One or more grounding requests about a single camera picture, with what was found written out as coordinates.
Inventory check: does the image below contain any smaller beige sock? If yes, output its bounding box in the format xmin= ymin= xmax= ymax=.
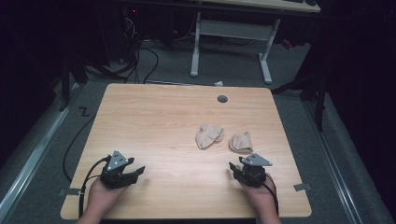
xmin=229 ymin=131 xmax=254 ymax=155

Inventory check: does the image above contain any aluminium floor rail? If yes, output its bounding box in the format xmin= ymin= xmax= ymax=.
xmin=0 ymin=82 xmax=83 ymax=223
xmin=302 ymin=99 xmax=364 ymax=224

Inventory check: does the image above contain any person's left hand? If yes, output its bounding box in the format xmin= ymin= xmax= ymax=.
xmin=88 ymin=176 xmax=129 ymax=217

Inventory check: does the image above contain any red right gripper cable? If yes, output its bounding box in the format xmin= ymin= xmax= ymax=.
xmin=264 ymin=173 xmax=278 ymax=198

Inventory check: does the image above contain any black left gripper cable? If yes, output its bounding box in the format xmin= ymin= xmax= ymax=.
xmin=78 ymin=155 xmax=112 ymax=218

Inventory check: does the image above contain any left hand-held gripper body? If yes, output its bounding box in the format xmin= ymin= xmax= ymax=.
xmin=99 ymin=149 xmax=138 ymax=190

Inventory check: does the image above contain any grey metal table bracket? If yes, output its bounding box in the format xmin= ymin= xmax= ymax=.
xmin=58 ymin=188 xmax=82 ymax=197
xmin=293 ymin=182 xmax=312 ymax=192

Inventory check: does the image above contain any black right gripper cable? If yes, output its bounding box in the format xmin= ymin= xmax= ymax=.
xmin=244 ymin=173 xmax=280 ymax=217

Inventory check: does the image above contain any black floor cable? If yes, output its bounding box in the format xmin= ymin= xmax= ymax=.
xmin=62 ymin=114 xmax=98 ymax=183

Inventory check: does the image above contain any white frame desk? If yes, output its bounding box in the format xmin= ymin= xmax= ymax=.
xmin=190 ymin=0 xmax=322 ymax=86

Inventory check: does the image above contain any bundle of black cables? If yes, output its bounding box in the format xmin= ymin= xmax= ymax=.
xmin=116 ymin=13 xmax=161 ymax=85

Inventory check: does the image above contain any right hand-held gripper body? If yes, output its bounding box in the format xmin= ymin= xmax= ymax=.
xmin=235 ymin=152 xmax=274 ymax=189

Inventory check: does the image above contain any black stand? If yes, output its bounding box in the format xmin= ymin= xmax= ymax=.
xmin=271 ymin=69 xmax=329 ymax=133
xmin=57 ymin=54 xmax=127 ymax=113

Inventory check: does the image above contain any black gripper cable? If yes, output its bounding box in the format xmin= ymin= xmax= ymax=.
xmin=244 ymin=173 xmax=280 ymax=217
xmin=78 ymin=155 xmax=112 ymax=218

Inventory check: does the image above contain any larger beige sock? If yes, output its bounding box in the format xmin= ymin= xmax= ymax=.
xmin=194 ymin=123 xmax=225 ymax=150

